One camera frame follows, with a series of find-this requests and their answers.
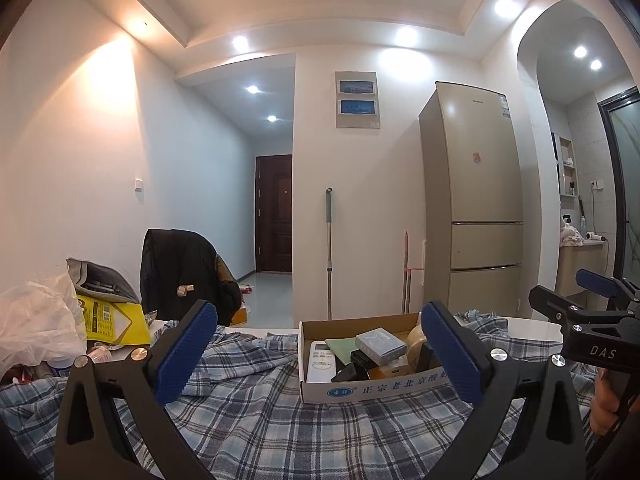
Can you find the wall electrical panel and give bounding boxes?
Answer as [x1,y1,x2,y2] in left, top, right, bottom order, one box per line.
[334,71,381,131]

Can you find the white remote control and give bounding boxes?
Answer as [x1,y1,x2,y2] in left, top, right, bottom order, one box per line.
[306,340,338,385]

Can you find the black jacket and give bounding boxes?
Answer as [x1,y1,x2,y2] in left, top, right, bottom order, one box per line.
[140,228,243,327]

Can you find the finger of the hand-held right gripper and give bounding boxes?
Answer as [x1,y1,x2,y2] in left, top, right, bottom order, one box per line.
[529,285,588,328]
[575,268,640,313]

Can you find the beige sink cabinet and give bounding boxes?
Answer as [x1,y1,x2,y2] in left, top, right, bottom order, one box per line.
[555,239,611,301]

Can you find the cardboard box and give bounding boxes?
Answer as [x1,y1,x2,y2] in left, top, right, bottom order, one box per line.
[298,311,453,403]

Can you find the green leather case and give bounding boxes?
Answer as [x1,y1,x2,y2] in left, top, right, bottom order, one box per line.
[325,337,361,366]

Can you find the mop with green handle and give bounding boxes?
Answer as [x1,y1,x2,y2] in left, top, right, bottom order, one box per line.
[322,186,336,321]

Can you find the small grey box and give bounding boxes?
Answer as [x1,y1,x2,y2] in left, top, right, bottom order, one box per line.
[355,327,407,366]

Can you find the dark brown door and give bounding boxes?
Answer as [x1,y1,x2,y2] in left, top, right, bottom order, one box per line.
[255,155,293,274]

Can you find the yellow bag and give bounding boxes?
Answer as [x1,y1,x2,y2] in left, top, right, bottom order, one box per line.
[77,294,153,347]

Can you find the tan tape roll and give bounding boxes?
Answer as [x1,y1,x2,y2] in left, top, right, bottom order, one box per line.
[405,324,431,361]

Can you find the white plastic bag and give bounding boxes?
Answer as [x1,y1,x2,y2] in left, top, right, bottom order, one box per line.
[0,274,88,378]

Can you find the person's right hand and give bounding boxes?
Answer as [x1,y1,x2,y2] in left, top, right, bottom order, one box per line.
[589,367,633,436]

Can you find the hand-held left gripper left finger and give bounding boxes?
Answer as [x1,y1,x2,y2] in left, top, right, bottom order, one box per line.
[54,299,221,480]

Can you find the grey bag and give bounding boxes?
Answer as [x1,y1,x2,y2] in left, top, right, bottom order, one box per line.
[66,258,142,306]

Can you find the frosted glass door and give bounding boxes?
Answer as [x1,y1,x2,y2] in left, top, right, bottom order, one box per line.
[597,87,640,281]

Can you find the blue plaid shirt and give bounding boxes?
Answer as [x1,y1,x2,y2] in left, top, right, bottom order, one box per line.
[0,310,601,480]

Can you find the beige refrigerator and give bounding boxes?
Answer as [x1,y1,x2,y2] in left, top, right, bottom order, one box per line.
[418,81,525,318]

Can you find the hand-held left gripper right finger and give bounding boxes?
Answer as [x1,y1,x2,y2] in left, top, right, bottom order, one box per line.
[420,300,588,480]

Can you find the wall niche shelf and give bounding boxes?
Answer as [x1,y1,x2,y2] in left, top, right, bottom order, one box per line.
[551,132,578,198]

